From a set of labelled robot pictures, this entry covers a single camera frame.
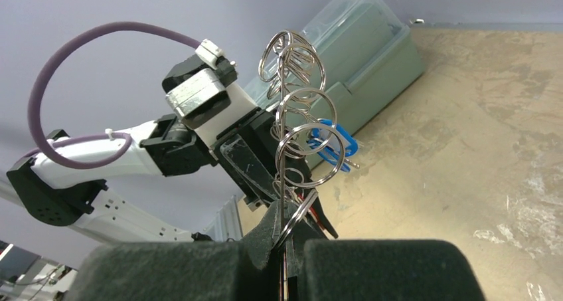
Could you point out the red key tag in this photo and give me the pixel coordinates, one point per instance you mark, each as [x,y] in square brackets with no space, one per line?
[305,206]

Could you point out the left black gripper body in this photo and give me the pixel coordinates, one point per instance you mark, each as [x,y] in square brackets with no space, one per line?
[246,151]

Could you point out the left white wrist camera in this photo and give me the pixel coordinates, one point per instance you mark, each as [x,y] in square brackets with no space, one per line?
[204,94]

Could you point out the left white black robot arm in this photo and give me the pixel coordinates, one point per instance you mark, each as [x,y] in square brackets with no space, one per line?
[80,197]

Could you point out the translucent green plastic box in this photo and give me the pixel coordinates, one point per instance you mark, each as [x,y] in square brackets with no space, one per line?
[368,54]

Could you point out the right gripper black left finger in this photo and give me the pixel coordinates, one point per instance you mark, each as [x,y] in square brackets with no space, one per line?
[199,270]

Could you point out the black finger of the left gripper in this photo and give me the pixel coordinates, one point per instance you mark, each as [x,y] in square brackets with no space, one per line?
[316,209]

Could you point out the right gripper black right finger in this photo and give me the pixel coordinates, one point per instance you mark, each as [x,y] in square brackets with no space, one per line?
[381,269]

